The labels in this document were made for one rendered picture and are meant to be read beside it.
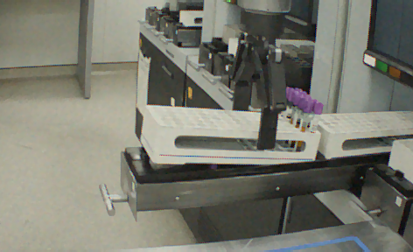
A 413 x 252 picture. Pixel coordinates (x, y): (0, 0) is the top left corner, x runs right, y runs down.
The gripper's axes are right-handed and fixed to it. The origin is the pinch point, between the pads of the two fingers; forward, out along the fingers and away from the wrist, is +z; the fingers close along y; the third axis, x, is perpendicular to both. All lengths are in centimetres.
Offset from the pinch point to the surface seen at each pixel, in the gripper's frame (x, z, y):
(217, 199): -8.1, 9.9, 6.8
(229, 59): 22, 5, -66
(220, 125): -7.1, -1.5, 3.0
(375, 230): 7.1, 4.8, 31.0
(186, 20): 25, 3, -121
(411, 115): 40.1, 0.4, -2.0
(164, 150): -17.0, 1.3, 5.0
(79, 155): -11, 87, -188
